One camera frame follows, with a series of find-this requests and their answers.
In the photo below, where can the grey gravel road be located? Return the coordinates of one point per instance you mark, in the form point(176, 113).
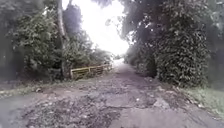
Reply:
point(133, 96)

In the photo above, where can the yellow wooden fence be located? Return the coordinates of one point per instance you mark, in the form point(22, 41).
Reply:
point(90, 70)

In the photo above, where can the thin tree trunk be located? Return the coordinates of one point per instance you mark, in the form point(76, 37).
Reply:
point(61, 33)

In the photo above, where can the dense trees and bushes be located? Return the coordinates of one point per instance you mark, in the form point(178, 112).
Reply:
point(33, 40)
point(140, 33)

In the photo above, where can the tall leafy hedge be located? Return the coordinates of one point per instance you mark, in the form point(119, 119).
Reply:
point(180, 56)

